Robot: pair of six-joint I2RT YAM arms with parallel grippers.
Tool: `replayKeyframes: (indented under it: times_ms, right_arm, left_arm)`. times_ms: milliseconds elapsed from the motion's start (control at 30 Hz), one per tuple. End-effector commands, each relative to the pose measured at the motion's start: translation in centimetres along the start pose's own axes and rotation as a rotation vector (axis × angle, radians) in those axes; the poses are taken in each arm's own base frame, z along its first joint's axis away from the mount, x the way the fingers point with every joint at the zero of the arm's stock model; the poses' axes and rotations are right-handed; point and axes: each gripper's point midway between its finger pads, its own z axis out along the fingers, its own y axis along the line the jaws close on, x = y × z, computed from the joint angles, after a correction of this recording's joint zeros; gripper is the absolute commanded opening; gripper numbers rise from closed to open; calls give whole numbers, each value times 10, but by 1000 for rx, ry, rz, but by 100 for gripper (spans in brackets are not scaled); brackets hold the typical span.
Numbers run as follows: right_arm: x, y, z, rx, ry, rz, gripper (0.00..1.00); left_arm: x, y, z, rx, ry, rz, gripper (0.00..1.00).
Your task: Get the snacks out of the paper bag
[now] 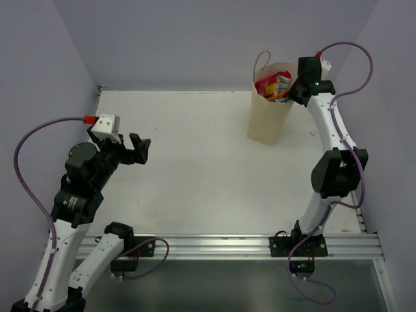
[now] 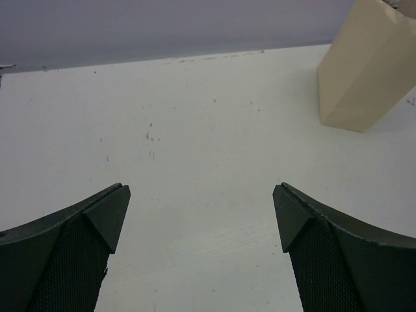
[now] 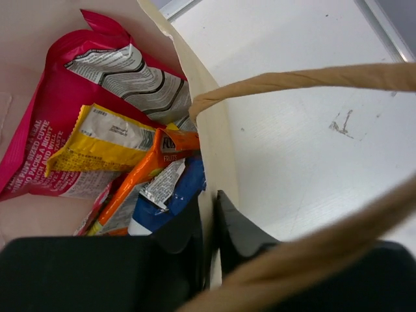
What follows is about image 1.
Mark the aluminium mounting rail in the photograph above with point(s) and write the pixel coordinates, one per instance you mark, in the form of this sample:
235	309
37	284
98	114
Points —
257	247

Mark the yellow snack bar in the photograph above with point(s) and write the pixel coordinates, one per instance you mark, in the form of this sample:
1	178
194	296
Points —
270	90

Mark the orange snack packet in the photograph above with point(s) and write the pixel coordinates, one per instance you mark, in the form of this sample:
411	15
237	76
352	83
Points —
278	97

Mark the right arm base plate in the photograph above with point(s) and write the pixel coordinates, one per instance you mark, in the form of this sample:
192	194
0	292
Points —
302	262

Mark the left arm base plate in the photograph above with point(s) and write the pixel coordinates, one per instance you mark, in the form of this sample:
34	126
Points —
126	264

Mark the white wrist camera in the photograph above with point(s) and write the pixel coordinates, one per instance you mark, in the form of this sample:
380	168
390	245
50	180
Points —
107	127
325	68

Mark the red candy packet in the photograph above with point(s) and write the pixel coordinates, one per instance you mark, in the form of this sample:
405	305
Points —
260	84

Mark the pink white snack bag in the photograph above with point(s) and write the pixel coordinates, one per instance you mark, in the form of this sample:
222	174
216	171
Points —
283	82

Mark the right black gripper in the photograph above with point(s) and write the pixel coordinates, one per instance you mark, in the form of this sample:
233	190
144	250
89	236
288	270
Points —
292	93

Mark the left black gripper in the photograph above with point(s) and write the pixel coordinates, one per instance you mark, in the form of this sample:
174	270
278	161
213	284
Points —
130	153

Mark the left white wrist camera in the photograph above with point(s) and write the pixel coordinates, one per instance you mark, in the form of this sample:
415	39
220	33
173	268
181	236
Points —
107	127

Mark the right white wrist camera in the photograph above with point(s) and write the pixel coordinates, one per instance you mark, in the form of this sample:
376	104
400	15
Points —
325	68

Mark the beige paper bag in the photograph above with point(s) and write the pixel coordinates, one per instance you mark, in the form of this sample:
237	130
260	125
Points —
267	118

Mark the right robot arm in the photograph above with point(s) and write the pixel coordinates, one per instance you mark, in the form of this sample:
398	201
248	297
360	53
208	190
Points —
340	169

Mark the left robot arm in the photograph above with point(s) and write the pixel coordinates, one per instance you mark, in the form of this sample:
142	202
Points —
59	285

